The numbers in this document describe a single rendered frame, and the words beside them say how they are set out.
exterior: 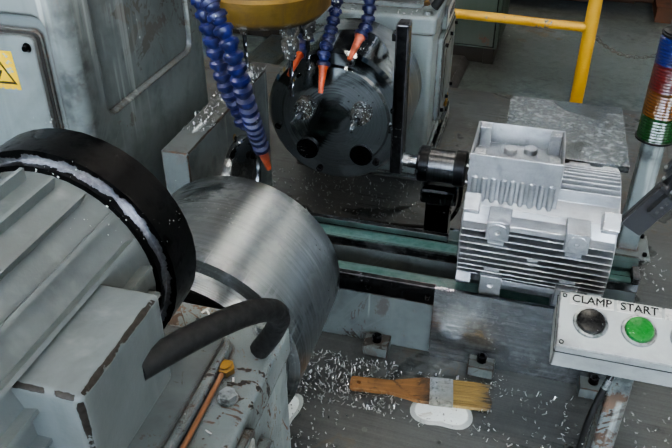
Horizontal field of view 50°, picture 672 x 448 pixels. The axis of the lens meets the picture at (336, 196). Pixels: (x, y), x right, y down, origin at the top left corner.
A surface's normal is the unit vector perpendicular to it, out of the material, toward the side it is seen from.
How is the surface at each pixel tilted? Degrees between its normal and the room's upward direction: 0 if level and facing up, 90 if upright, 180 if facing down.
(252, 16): 90
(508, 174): 90
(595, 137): 0
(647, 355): 21
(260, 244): 32
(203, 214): 2
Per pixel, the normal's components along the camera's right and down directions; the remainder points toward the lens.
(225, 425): 0.00, -0.84
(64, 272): 0.73, -0.44
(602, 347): -0.10, -0.60
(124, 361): 0.96, 0.15
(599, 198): -0.28, 0.49
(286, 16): 0.40, 0.49
